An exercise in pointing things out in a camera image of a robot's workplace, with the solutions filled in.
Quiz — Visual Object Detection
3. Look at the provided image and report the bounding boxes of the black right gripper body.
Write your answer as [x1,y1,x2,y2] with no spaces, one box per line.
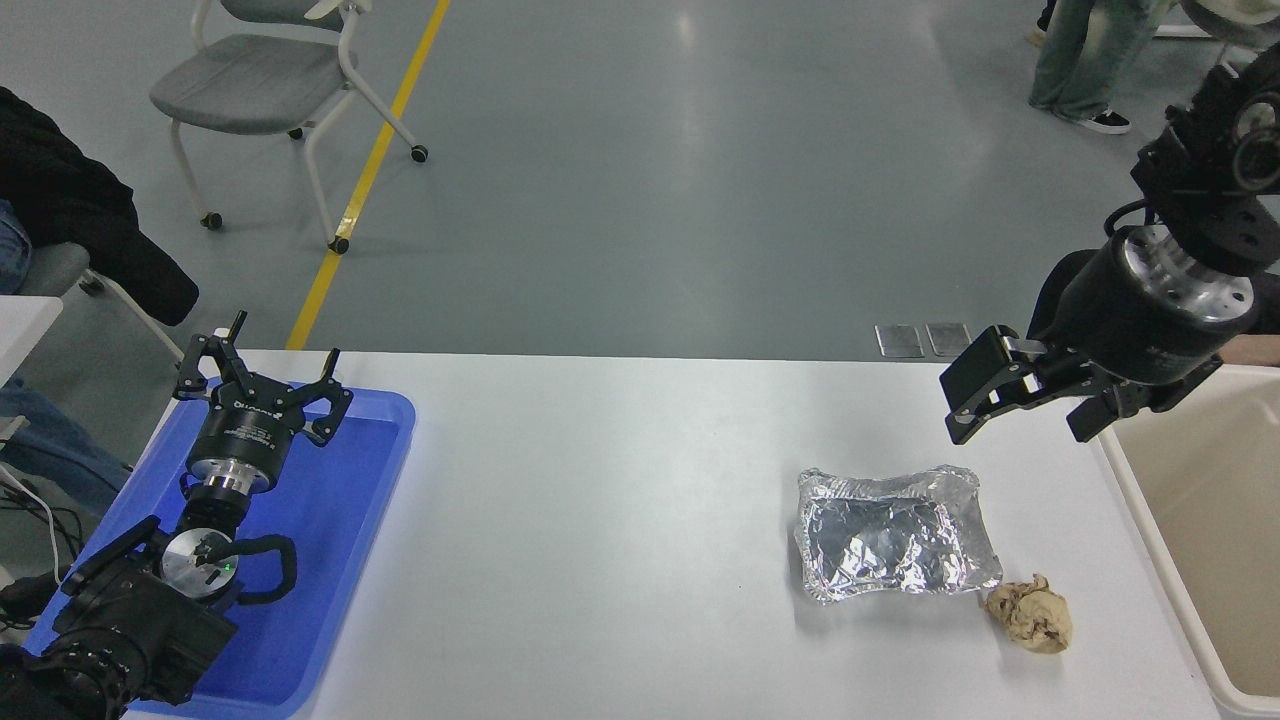
[1052,232,1253,391]

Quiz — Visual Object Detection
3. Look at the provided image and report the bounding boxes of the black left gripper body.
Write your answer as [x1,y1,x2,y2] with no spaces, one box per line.
[188,377,314,478]

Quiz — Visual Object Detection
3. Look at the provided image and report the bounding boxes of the silver foil tray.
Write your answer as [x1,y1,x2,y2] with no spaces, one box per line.
[795,464,1004,605]

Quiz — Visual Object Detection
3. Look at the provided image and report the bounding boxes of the person beside bin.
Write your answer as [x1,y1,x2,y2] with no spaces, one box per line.
[1026,250,1280,368]

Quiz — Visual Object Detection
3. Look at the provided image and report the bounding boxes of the blue plastic tray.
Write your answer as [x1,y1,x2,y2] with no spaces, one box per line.
[22,385,417,719]

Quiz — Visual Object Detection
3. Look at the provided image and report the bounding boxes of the large pale bin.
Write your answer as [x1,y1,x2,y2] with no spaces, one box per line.
[1095,362,1280,720]

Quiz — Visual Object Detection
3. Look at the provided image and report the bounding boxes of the small white table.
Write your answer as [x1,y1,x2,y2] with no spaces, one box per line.
[0,297,64,387]

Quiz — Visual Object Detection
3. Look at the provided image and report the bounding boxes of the grey seat chair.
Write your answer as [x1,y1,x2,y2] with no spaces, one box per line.
[18,243,187,363]

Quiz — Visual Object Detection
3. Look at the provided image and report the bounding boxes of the seated person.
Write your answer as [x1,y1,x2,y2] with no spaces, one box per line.
[0,85,201,516]

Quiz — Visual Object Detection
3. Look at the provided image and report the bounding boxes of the crumpled tan paper ball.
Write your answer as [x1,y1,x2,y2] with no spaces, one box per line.
[985,573,1074,656]

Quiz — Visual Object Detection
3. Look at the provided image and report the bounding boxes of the standing person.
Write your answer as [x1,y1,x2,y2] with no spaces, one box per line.
[1030,0,1173,136]

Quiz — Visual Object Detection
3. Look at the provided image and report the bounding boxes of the grey chair on castors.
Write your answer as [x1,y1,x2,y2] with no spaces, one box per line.
[150,0,431,256]

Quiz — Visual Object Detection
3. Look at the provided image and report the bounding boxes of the black and white cables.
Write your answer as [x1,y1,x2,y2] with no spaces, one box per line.
[0,468,89,633]

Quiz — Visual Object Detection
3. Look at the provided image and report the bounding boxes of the white frame chair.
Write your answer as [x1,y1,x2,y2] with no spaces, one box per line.
[1155,0,1280,63]

